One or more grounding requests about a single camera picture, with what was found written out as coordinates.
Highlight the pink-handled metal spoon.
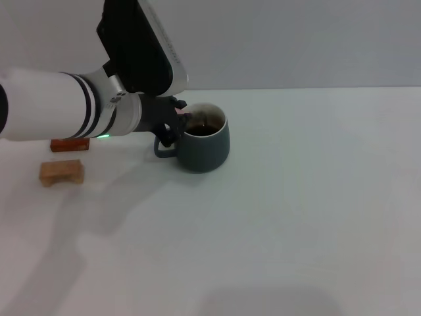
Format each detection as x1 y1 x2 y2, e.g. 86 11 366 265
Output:
175 106 209 128

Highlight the red-brown wooden block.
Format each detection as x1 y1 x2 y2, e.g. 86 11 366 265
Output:
50 137 91 154

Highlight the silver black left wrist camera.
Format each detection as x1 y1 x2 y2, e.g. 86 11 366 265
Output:
95 0 189 97

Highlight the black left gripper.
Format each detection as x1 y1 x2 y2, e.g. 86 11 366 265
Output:
139 93 190 148

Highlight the grey ceramic cup with handle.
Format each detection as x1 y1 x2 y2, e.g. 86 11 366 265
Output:
154 102 231 174

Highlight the light tan wooden block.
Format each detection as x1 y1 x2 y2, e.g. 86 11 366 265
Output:
38 159 85 188

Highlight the dark coffee liquid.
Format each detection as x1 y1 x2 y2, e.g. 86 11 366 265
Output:
184 122 222 137

